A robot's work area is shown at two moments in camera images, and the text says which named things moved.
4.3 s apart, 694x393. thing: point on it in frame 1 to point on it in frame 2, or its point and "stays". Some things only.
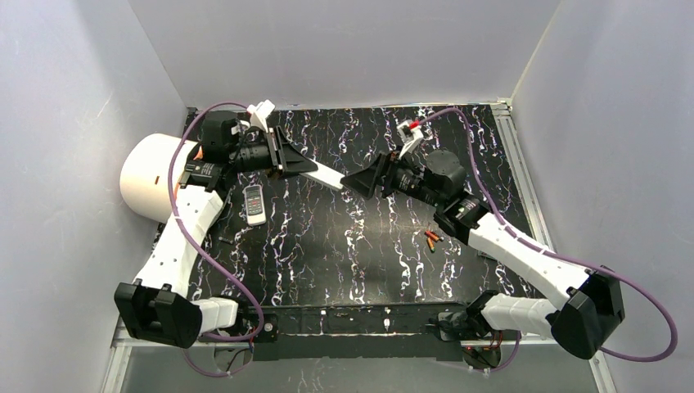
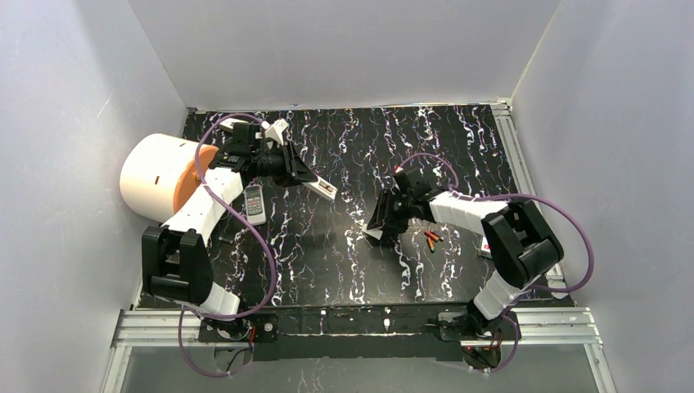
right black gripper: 385,174 to 392,208
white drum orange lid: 146,170 stays
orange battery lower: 430,245 stays
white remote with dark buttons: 255,210 stays
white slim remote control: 325,175 to 322,187
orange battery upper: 432,235 stays
